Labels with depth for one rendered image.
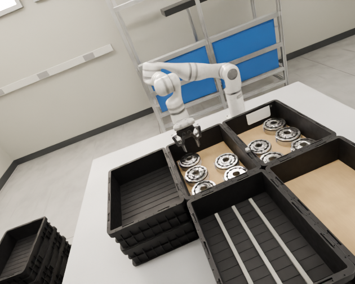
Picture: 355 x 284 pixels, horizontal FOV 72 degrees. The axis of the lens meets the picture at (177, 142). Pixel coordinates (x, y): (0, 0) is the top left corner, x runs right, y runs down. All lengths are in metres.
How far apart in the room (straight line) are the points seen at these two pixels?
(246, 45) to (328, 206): 2.40
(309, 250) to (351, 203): 0.21
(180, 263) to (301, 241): 0.44
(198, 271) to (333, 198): 0.52
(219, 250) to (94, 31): 3.29
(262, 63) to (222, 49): 0.54
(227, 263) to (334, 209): 0.38
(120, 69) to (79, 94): 0.72
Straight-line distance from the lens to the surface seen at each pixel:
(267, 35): 3.17
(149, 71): 1.26
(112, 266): 1.17
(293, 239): 0.86
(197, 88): 3.02
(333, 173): 1.04
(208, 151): 1.23
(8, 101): 4.31
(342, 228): 0.89
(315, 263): 0.83
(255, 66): 3.19
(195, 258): 1.03
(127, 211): 1.13
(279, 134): 1.19
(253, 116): 1.28
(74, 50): 3.81
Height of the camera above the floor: 1.55
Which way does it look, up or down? 31 degrees down
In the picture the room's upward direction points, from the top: 22 degrees counter-clockwise
